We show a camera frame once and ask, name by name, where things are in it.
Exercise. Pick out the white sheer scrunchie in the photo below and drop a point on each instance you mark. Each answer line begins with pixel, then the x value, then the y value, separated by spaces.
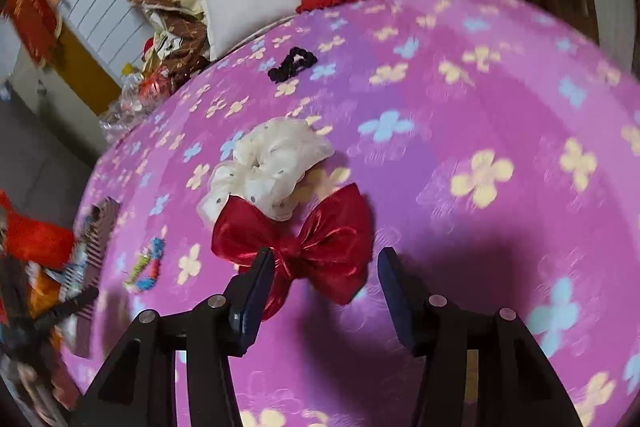
pixel 270 162

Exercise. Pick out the brown patterned quilt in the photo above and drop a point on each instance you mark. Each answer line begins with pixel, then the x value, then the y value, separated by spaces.
pixel 175 32

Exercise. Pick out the red wall hanging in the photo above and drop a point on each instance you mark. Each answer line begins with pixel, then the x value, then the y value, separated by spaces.
pixel 35 17

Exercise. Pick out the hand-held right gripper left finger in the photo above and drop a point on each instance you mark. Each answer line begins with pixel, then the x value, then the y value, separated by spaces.
pixel 252 302

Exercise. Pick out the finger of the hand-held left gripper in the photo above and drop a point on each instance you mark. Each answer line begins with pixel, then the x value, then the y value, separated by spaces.
pixel 65 307

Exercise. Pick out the white pillow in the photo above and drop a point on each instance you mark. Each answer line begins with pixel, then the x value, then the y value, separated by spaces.
pixel 250 2

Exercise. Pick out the black scrunchie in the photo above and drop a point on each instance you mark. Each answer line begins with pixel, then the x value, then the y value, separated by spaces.
pixel 280 72

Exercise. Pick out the red satin bow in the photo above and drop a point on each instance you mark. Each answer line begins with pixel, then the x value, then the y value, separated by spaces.
pixel 325 237

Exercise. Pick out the red cloth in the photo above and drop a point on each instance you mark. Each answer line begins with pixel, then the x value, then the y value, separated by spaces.
pixel 35 237

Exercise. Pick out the clear plastic bags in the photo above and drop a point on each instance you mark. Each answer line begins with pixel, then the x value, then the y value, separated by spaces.
pixel 135 107

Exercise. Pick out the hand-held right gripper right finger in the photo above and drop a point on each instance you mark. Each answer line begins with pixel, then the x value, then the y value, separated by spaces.
pixel 395 297

